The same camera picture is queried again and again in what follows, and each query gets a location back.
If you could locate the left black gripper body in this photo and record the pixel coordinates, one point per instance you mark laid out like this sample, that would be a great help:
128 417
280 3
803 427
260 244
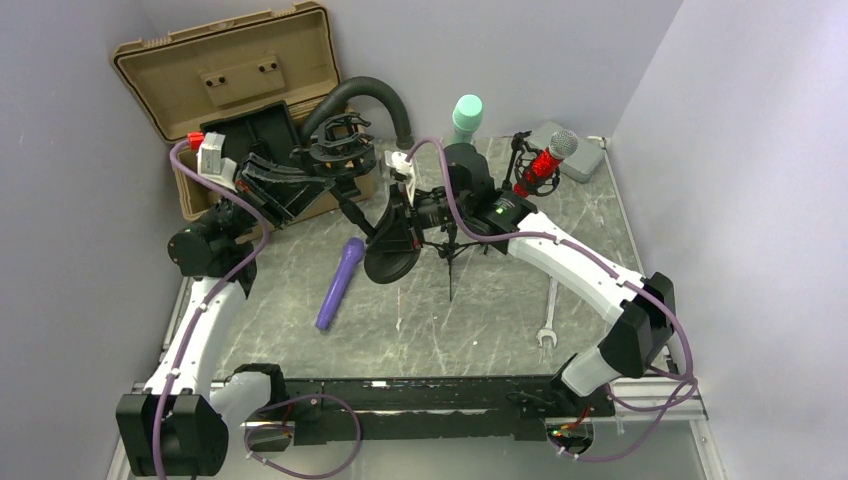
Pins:
233 216

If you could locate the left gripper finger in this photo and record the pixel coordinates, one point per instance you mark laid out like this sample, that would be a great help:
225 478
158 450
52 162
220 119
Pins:
284 201
258 169

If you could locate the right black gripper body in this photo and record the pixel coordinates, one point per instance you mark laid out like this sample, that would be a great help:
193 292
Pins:
432 209

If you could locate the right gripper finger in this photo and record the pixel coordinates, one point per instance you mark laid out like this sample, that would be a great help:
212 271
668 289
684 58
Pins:
392 238
397 204

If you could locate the purple microphone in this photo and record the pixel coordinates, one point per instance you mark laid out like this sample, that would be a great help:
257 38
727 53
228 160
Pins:
352 253

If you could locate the black tripod mic stand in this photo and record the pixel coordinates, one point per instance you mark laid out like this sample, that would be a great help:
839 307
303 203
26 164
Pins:
449 249

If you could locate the black round-base mic stand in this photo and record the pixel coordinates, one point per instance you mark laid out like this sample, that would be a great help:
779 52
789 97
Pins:
340 149

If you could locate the mint green microphone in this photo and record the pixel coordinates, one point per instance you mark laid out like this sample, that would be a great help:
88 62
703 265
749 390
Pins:
467 117

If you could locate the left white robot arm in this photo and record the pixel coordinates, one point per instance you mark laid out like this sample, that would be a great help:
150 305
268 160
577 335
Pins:
177 425

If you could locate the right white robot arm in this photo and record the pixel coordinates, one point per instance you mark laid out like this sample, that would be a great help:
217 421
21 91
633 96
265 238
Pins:
639 310

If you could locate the red microphone silver grille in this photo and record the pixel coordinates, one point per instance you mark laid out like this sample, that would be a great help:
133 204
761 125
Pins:
562 144

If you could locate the black tray in case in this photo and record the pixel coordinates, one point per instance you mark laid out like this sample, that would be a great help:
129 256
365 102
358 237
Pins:
268 132

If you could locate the tan plastic tool case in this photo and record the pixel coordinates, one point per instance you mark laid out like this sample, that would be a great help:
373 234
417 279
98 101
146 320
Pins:
232 67

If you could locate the grey rectangular block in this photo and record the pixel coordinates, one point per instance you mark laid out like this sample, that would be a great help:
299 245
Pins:
582 164

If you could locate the silver open-end wrench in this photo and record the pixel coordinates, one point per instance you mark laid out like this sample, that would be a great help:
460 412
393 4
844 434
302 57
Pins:
546 335

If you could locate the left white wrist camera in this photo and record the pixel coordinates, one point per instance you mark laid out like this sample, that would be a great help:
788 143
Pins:
211 161

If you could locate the black tripod shock-mount stand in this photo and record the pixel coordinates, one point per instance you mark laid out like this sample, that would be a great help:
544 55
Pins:
522 153

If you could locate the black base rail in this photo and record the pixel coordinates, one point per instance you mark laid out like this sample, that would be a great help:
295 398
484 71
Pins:
522 407

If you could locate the aluminium extrusion frame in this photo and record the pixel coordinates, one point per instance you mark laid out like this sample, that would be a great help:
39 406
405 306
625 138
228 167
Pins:
647 397

